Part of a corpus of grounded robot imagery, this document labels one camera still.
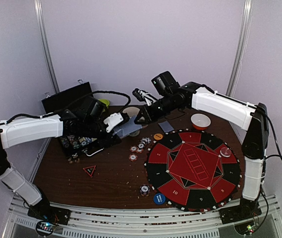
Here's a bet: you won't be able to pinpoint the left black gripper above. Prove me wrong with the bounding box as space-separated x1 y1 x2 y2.
82 117 122 148

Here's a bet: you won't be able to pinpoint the dealt card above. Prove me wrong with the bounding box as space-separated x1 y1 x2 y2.
158 121 174 133

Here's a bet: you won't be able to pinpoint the blue playing card deck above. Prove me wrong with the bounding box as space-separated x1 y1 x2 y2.
113 117 142 139

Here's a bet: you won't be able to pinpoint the orange big blind button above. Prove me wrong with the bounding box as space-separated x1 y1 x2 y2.
153 133 163 140

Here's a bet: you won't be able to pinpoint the red triangular chip holder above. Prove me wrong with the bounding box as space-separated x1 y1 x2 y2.
83 165 97 178

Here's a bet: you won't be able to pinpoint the stack of poker chips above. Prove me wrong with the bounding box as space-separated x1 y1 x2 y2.
136 137 151 153

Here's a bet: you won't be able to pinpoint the clear red round button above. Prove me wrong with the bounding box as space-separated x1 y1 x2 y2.
220 147 232 158

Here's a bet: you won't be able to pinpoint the blue small blind button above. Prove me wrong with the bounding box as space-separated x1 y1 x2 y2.
153 193 166 205

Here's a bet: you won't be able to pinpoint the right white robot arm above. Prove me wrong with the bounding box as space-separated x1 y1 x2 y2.
133 71 275 219

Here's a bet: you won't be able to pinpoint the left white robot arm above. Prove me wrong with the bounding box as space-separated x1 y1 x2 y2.
0 92 129 220

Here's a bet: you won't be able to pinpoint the small card decks in case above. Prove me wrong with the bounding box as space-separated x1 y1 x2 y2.
78 137 97 147

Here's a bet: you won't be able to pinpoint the green plastic bowl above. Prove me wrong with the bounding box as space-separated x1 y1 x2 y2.
99 99 110 109

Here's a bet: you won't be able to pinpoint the front right chip row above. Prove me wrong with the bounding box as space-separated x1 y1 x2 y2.
68 135 80 149

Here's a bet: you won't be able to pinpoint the chip row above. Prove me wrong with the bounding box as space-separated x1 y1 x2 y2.
60 137 70 148
68 135 80 149

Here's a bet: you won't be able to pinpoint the black poker chip case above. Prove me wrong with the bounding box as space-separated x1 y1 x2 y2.
42 82 121 162

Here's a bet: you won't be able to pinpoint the front left chip row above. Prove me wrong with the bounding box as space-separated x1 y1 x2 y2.
60 137 70 148

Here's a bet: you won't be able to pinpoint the white orange bowl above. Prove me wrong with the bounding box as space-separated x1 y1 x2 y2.
190 114 211 130

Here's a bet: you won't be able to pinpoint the white floral ceramic mug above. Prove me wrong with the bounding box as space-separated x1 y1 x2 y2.
123 107 140 136

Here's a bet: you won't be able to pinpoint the loose chip middle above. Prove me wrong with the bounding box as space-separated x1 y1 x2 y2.
130 146 138 152

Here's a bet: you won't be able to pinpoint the loose chip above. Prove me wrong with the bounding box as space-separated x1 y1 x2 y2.
129 154 138 161
130 146 138 152

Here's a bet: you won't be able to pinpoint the loose chip front left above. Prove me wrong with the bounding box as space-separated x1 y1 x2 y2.
129 154 138 161

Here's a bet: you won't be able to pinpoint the round red black poker mat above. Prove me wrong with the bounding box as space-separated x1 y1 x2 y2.
144 128 242 212

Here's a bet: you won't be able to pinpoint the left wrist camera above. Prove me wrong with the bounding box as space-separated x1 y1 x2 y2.
103 113 129 133

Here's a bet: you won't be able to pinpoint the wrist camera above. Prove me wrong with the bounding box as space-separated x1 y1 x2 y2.
103 113 129 133
132 88 158 106

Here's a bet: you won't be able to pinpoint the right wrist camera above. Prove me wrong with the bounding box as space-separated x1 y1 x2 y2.
132 88 158 106

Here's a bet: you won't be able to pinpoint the right aluminium frame post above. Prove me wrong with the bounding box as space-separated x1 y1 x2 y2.
226 0 254 98

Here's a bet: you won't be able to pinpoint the aluminium frame post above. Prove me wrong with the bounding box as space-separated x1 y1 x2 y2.
226 0 254 98
34 0 60 93

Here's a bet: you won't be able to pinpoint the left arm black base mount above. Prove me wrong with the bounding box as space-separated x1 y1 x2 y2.
27 204 71 225

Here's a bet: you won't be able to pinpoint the left aluminium frame post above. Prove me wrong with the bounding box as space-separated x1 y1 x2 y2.
34 0 60 93

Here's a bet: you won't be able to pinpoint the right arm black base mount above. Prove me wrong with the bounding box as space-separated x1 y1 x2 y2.
219 200 262 224

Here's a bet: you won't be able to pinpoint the aluminium front rail base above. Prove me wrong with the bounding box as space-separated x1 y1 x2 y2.
3 194 282 238

